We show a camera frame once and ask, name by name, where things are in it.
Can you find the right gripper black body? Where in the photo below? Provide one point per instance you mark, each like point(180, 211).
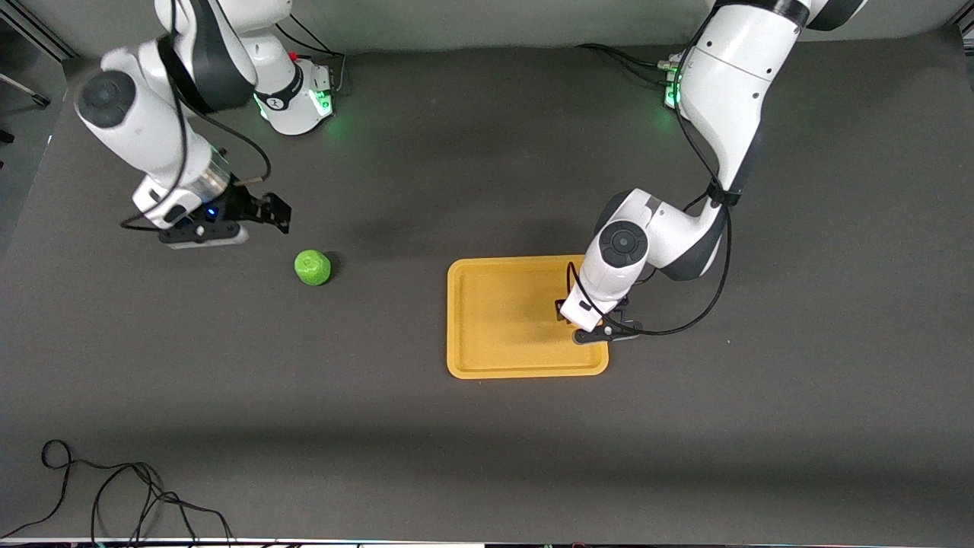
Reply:
point(242, 205)

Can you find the green apple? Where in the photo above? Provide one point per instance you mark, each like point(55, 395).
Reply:
point(313, 268)

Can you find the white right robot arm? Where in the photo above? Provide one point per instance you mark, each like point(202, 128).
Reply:
point(144, 129)

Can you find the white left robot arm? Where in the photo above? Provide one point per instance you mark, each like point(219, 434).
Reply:
point(730, 84)

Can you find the yellow plastic tray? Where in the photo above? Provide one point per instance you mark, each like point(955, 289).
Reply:
point(502, 327)

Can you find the thin dark stand leg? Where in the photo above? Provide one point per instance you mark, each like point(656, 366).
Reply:
point(30, 95)

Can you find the dark metal frame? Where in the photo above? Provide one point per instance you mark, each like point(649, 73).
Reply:
point(38, 34)

